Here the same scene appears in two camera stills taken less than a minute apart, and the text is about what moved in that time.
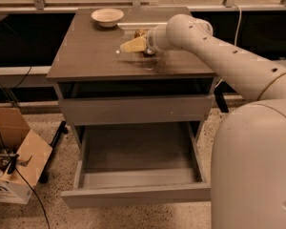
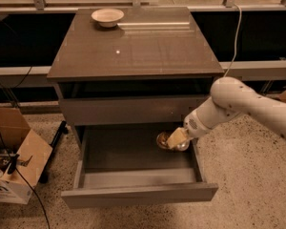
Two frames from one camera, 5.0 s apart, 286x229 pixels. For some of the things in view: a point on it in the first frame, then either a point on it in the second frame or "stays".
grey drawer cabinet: [137, 116] stays
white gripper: [150, 40] -> [194, 128]
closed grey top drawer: [141, 110] stays
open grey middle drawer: [137, 162] stays
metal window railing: [259, 18] stays
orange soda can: [140, 33] -> [162, 140]
